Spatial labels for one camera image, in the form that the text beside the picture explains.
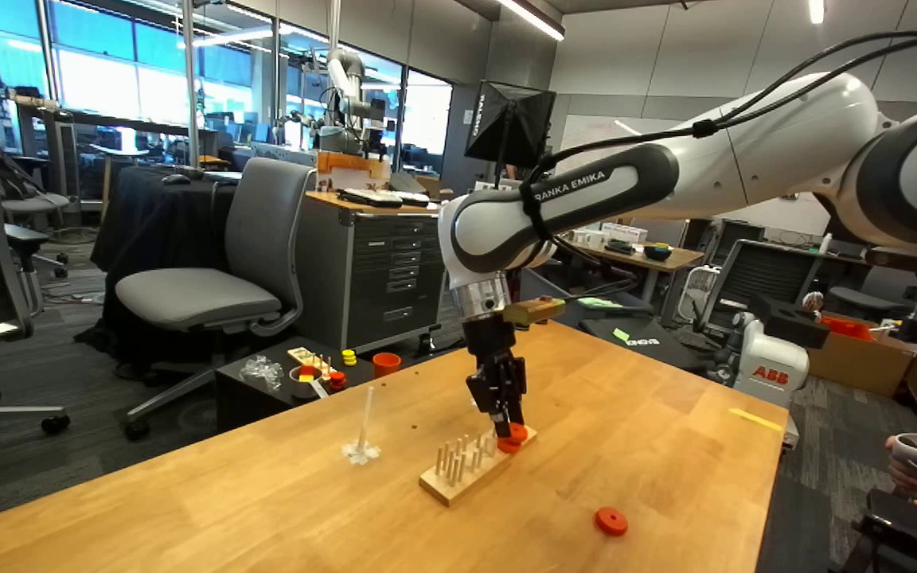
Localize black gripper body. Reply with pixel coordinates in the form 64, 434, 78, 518
466, 314, 526, 393

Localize orange disc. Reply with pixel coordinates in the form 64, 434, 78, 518
500, 423, 529, 443
594, 506, 628, 534
497, 439, 526, 456

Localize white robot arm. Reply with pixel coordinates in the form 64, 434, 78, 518
435, 29, 917, 443

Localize wooden peg board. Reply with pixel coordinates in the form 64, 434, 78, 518
422, 429, 512, 506

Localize grey metal cabinet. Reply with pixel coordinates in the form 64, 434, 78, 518
296, 192, 442, 350

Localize grey office chair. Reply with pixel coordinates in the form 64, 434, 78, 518
113, 156, 317, 443

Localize wrist camera wooden mount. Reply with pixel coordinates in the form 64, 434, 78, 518
503, 296, 564, 326

